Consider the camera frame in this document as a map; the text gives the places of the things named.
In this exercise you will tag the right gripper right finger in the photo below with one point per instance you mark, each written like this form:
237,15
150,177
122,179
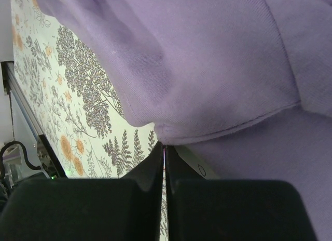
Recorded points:
220,209

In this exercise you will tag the floral patterned table mat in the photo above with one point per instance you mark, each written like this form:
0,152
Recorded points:
72,98

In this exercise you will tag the aluminium frame rail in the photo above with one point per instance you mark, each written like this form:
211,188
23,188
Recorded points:
26,129

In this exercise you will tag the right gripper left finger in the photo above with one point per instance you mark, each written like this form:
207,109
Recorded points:
128,208

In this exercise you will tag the purple t shirt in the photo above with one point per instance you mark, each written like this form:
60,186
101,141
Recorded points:
244,84

